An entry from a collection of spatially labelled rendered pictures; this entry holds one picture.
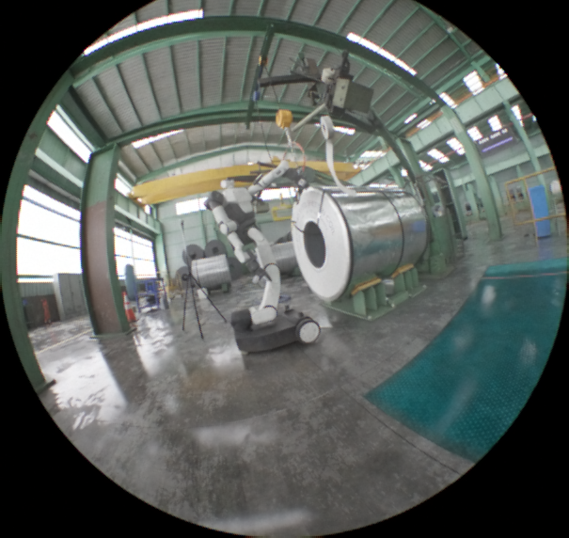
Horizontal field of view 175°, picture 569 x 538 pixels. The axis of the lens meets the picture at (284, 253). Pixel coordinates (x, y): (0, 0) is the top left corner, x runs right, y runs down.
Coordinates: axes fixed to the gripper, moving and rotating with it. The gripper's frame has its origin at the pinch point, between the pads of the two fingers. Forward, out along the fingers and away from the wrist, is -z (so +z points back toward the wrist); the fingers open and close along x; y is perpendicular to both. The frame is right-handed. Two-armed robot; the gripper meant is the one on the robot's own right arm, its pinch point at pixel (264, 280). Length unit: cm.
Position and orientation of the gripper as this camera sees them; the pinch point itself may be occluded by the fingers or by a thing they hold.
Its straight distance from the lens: 138.2
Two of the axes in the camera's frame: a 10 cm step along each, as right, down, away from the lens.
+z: -6.0, -8.0, 0.6
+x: 6.2, -5.1, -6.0
